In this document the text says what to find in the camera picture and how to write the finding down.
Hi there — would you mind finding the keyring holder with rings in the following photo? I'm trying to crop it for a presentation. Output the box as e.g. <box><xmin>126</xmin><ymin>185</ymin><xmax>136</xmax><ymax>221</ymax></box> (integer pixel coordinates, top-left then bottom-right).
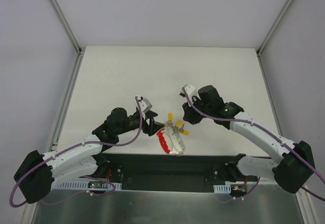
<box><xmin>156</xmin><ymin>112</ymin><xmax>189</xmax><ymax>156</ymax></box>

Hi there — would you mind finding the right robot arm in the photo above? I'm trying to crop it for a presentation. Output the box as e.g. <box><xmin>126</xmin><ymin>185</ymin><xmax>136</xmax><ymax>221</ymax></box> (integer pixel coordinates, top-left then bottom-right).
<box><xmin>180</xmin><ymin>85</ymin><xmax>316</xmax><ymax>194</ymax></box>

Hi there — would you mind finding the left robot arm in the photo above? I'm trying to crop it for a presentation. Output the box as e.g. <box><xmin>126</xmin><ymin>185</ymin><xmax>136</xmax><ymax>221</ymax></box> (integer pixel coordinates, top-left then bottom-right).
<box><xmin>9</xmin><ymin>108</ymin><xmax>165</xmax><ymax>208</ymax></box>

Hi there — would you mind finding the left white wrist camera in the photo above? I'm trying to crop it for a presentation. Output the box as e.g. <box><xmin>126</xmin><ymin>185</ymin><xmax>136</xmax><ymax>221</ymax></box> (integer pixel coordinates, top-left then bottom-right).
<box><xmin>135</xmin><ymin>96</ymin><xmax>152</xmax><ymax>114</ymax></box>

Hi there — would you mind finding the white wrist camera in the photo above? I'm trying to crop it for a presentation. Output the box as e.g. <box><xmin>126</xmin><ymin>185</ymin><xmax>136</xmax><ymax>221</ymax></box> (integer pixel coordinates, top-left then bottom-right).
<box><xmin>135</xmin><ymin>96</ymin><xmax>152</xmax><ymax>114</ymax></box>
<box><xmin>179</xmin><ymin>84</ymin><xmax>197</xmax><ymax>99</ymax></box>

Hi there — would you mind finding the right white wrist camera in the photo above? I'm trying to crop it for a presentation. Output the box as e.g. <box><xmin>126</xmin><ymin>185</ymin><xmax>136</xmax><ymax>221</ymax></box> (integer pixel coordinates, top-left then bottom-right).
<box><xmin>179</xmin><ymin>84</ymin><xmax>197</xmax><ymax>99</ymax></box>

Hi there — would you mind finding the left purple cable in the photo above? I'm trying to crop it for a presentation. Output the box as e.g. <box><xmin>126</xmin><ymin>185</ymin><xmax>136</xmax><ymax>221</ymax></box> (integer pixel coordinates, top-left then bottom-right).
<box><xmin>9</xmin><ymin>96</ymin><xmax>144</xmax><ymax>208</ymax></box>

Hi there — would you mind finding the right white cable duct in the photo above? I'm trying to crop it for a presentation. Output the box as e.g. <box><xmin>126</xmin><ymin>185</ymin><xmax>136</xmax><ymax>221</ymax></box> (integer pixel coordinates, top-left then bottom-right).
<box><xmin>213</xmin><ymin>184</ymin><xmax>232</xmax><ymax>194</ymax></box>

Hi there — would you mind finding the white cable duct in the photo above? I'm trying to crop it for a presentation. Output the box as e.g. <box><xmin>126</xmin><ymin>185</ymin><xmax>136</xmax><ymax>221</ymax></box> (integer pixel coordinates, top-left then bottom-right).
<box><xmin>55</xmin><ymin>180</ymin><xmax>122</xmax><ymax>191</ymax></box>
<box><xmin>213</xmin><ymin>184</ymin><xmax>232</xmax><ymax>194</ymax></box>

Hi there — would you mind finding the left aluminium side rail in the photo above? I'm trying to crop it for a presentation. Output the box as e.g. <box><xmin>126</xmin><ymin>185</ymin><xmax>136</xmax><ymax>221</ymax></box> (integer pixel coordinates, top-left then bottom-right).
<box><xmin>46</xmin><ymin>49</ymin><xmax>85</xmax><ymax>152</ymax></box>

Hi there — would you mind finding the aluminium side rail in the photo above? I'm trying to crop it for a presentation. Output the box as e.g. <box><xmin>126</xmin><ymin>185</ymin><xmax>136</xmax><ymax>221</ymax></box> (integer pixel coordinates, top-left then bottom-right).
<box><xmin>46</xmin><ymin>49</ymin><xmax>85</xmax><ymax>152</ymax></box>
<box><xmin>257</xmin><ymin>55</ymin><xmax>288</xmax><ymax>143</ymax></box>

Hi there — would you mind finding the right aluminium side rail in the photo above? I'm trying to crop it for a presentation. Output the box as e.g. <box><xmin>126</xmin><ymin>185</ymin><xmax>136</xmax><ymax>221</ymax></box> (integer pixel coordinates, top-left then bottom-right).
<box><xmin>257</xmin><ymin>55</ymin><xmax>288</xmax><ymax>143</ymax></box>

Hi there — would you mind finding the left white cable duct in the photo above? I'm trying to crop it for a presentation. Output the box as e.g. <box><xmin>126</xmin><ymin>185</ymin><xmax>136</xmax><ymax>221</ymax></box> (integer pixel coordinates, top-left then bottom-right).
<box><xmin>55</xmin><ymin>180</ymin><xmax>122</xmax><ymax>191</ymax></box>

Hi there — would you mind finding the right aluminium frame post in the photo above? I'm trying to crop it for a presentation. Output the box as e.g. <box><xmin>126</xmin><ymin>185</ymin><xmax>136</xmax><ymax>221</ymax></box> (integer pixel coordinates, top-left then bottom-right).
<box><xmin>256</xmin><ymin>0</ymin><xmax>295</xmax><ymax>57</ymax></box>

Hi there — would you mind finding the aluminium frame post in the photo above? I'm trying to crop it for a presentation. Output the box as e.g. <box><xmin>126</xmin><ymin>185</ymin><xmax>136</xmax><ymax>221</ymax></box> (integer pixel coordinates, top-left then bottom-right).
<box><xmin>256</xmin><ymin>0</ymin><xmax>295</xmax><ymax>57</ymax></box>
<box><xmin>48</xmin><ymin>0</ymin><xmax>83</xmax><ymax>55</ymax></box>

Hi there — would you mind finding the left aluminium frame post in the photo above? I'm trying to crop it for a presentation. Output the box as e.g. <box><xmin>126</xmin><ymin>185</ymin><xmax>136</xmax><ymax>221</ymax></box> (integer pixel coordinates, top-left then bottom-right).
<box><xmin>48</xmin><ymin>0</ymin><xmax>83</xmax><ymax>55</ymax></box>

